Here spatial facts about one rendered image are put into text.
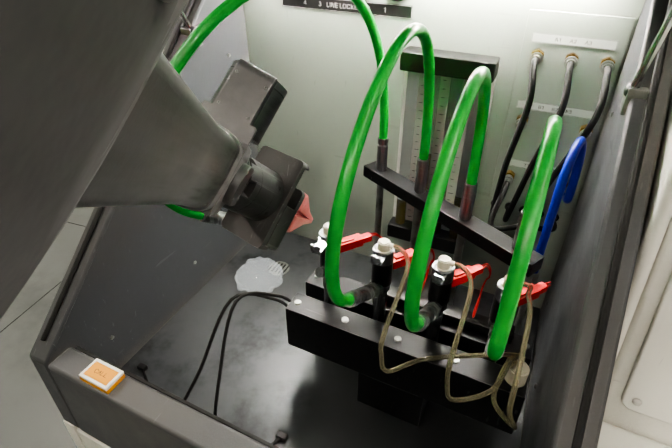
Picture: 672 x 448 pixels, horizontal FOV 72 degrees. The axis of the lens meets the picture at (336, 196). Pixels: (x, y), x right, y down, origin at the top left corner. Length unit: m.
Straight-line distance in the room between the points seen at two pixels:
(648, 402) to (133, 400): 0.61
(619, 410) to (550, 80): 0.44
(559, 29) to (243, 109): 0.49
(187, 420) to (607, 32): 0.74
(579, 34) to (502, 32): 0.10
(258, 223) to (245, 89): 0.15
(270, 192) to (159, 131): 0.32
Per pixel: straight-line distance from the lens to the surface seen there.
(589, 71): 0.76
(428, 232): 0.41
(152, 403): 0.69
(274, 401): 0.80
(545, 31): 0.75
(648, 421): 0.68
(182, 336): 0.91
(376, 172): 0.79
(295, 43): 0.89
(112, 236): 0.78
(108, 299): 0.82
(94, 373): 0.73
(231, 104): 0.41
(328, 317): 0.70
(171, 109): 0.16
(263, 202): 0.47
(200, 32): 0.52
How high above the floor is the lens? 1.50
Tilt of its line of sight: 33 degrees down
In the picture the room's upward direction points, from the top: straight up
